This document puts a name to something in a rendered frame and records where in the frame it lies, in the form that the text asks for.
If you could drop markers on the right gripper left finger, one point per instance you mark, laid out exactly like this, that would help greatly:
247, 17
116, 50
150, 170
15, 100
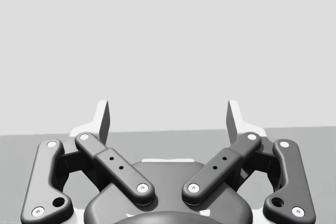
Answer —
115, 166

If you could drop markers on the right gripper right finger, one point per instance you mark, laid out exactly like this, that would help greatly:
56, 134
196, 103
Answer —
223, 165

